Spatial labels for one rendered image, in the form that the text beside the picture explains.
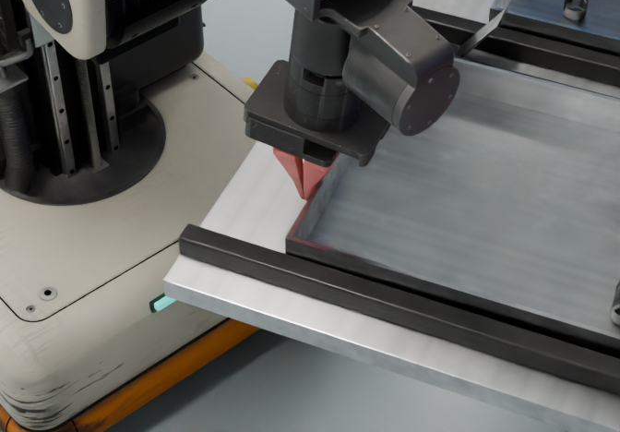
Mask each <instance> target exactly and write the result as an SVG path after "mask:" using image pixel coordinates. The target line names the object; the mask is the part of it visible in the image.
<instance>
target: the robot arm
mask: <svg viewBox="0 0 620 432"><path fill-rule="evenodd" d="M286 1H287V2H288V3H289V4H290V5H292V6H293V7H294V8H295V10H294V18H293V25H292V40H291V48H290V55H289V62H288V61H285V60H277V61H275V63H274V64H273V65H272V67H271V68H270V70H269V71H268V73H267V74H266V75H265V76H264V77H263V79H262V80H261V82H260V83H259V84H258V86H257V87H256V89H255V90H254V92H253V93H252V95H251V96H250V97H249V99H248V100H247V102H246V103H245V104H244V117H243V119H244V121H245V134H246V135H247V136H248V137H249V138H252V139H254V140H257V141H259V142H262V143H264V144H267V145H269V146H271V147H273V154H274V155H275V156H276V158H277V159H278V161H279V162H280V164H281V165H282V166H283V168H284V169H285V171H286V172H287V173H288V175H289V176H290V177H291V179H292V180H293V182H294V184H295V186H296V188H297V191H298V193H299V195H300V197H301V199H304V200H308V199H309V197H310V196H311V195H312V193H313V191H314V190H315V188H316V186H317V184H318V183H319V181H320V180H321V179H322V178H323V177H324V176H325V175H326V174H327V173H328V172H329V170H330V169H331V167H332V166H333V164H334V162H335V161H336V160H337V158H338V157H339V155H340V154H341V153H343V154H345V155H348V156H351V157H353V158H355V159H357V160H360V163H359V166H360V167H365V166H366V165H367V164H368V163H369V162H370V161H371V159H372V157H373V156H374V154H375V150H376V145H377V143H378V142H379V140H380V139H382V138H383V137H384V136H385V135H386V133H387V131H388V130H389V128H390V126H391V125H393V126H394V127H395V128H397V130H398V131H399V132H401V133H402V134H403V135H405V136H414V135H417V134H419V133H421V132H423V131H424V130H425V129H427V128H428V127H430V126H431V125H432V124H433V123H434V122H436V121H437V120H438V119H439V117H440V116H441V115H442V114H443V113H444V112H445V110H446V109H447V108H448V106H449V105H450V104H451V102H452V101H453V99H454V97H455V95H456V93H457V90H458V87H459V71H458V70H457V69H456V68H455V67H454V66H453V63H454V51H453V48H452V46H451V44H450V43H449V42H448V40H446V39H445V38H444V37H443V36H442V35H441V34H440V33H438V32H437V31H436V30H435V29H434V28H433V27H432V26H430V25H429V24H428V23H427V22H426V21H425V20H424V19H422V18H421V17H420V16H419V15H418V14H417V13H415V12H414V11H413V10H412V3H413V0H286ZM303 159H304V162H303Z"/></svg>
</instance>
